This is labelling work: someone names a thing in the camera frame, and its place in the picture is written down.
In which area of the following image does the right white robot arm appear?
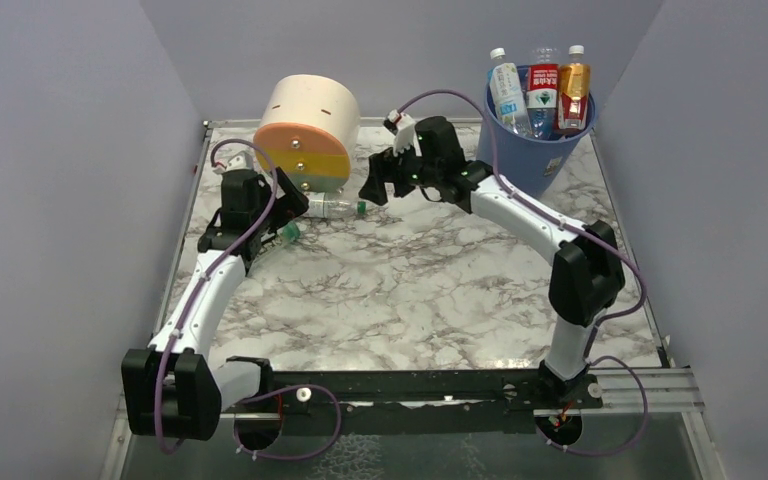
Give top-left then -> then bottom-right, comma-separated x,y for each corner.
359,112 -> 625,400

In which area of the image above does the green label tea bottle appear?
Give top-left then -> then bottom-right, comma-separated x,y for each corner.
272,221 -> 301,246

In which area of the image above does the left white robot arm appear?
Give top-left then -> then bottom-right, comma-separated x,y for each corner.
121,169 -> 308,441

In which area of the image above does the red label clear bottle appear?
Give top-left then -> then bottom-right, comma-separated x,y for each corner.
524,47 -> 558,140

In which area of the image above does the white blue label tea bottle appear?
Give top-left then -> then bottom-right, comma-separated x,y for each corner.
489,47 -> 530,136

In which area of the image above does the blue plastic bin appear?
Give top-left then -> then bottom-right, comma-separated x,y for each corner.
476,70 -> 598,198

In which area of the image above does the red yellow label juice bottle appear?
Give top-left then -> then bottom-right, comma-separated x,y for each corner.
556,45 -> 591,133

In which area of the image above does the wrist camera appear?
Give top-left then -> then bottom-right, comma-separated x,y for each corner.
383,109 -> 416,156
213,151 -> 254,175

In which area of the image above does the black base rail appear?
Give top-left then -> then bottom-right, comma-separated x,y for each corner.
224,354 -> 624,439

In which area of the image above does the beige round drum box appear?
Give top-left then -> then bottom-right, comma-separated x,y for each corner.
253,74 -> 360,192

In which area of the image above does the green cap clear bottle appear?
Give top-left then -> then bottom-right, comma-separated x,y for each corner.
303,192 -> 367,219

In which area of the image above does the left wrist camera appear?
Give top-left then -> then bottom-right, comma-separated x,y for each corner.
213,151 -> 254,175

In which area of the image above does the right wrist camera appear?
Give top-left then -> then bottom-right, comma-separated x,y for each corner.
383,109 -> 416,156

